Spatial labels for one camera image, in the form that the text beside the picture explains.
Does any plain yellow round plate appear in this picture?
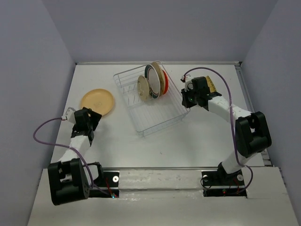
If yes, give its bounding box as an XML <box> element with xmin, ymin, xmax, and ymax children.
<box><xmin>79</xmin><ymin>89</ymin><xmax>115</xmax><ymax>116</ymax></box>

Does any orange round plate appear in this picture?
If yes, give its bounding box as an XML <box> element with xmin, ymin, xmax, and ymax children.
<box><xmin>163</xmin><ymin>70</ymin><xmax>169</xmax><ymax>95</ymax></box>

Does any cream plate with leaf pattern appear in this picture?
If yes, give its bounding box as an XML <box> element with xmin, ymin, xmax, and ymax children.
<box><xmin>151</xmin><ymin>62</ymin><xmax>165</xmax><ymax>97</ymax></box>

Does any white plate with green rim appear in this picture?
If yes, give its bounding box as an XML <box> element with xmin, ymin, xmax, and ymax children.
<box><xmin>144</xmin><ymin>64</ymin><xmax>160</xmax><ymax>99</ymax></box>

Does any white wire dish rack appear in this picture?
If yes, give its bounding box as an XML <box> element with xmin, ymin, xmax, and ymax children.
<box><xmin>113</xmin><ymin>61</ymin><xmax>189</xmax><ymax>136</ymax></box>

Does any small cream plate with flowers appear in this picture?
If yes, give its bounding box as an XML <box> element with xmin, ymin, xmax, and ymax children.
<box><xmin>137</xmin><ymin>75</ymin><xmax>150</xmax><ymax>101</ymax></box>

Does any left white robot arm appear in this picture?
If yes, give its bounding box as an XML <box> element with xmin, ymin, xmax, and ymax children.
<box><xmin>48</xmin><ymin>107</ymin><xmax>104</xmax><ymax>205</ymax></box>

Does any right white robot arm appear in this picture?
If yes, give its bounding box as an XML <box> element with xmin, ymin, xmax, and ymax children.
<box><xmin>181</xmin><ymin>75</ymin><xmax>272</xmax><ymax>185</ymax></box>

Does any yellow green bamboo-pattern plate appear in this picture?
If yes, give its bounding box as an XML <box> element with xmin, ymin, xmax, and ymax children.
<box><xmin>205</xmin><ymin>76</ymin><xmax>217</xmax><ymax>93</ymax></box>

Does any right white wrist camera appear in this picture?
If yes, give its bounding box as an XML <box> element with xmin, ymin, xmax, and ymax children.
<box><xmin>181</xmin><ymin>74</ymin><xmax>194</xmax><ymax>91</ymax></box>

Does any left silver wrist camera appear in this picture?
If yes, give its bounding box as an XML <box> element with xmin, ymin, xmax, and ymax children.
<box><xmin>65</xmin><ymin>107</ymin><xmax>76</xmax><ymax>124</ymax></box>

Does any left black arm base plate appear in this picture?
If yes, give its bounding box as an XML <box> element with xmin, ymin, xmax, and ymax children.
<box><xmin>89</xmin><ymin>171</ymin><xmax>119</xmax><ymax>198</ymax></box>

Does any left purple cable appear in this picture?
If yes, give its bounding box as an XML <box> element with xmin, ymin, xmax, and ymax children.
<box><xmin>32</xmin><ymin>116</ymin><xmax>113</xmax><ymax>197</ymax></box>

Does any purple cable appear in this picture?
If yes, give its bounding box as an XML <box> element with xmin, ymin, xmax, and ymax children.
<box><xmin>32</xmin><ymin>116</ymin><xmax>113</xmax><ymax>197</ymax></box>
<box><xmin>184</xmin><ymin>67</ymin><xmax>254</xmax><ymax>196</ymax></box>

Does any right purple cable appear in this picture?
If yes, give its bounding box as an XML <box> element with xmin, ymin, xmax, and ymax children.
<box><xmin>184</xmin><ymin>67</ymin><xmax>254</xmax><ymax>196</ymax></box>

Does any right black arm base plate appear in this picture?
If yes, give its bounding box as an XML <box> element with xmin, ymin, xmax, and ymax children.
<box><xmin>200</xmin><ymin>170</ymin><xmax>247</xmax><ymax>197</ymax></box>

